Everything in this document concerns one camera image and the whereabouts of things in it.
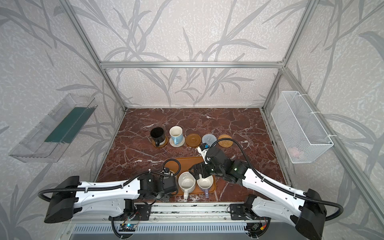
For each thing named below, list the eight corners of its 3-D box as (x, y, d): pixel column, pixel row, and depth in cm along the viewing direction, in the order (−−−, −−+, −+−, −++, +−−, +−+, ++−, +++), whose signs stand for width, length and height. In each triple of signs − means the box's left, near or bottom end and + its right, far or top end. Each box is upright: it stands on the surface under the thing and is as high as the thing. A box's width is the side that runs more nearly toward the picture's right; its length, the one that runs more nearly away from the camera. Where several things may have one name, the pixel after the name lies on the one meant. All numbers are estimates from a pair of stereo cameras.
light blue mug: (176, 149, 98) (174, 140, 91) (170, 137, 105) (168, 128, 97) (187, 144, 101) (185, 135, 93) (180, 132, 107) (179, 124, 99)
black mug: (159, 151, 98) (155, 142, 90) (152, 140, 104) (147, 131, 96) (170, 144, 102) (167, 135, 94) (162, 134, 107) (159, 125, 99)
